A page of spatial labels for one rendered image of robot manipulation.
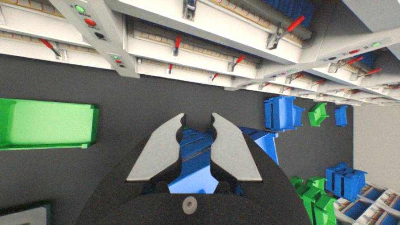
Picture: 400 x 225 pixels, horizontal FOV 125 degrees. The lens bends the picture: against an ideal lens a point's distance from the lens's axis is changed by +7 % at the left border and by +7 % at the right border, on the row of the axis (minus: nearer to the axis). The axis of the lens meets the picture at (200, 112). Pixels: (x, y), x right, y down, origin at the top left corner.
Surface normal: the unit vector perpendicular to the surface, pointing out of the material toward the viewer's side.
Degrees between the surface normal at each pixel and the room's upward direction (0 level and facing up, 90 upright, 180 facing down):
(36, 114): 0
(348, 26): 90
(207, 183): 0
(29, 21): 17
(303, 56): 90
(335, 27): 90
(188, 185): 0
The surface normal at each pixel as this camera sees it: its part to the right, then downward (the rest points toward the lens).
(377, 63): -0.93, -0.03
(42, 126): 0.38, 0.00
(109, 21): -0.02, 1.00
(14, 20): 0.36, 0.28
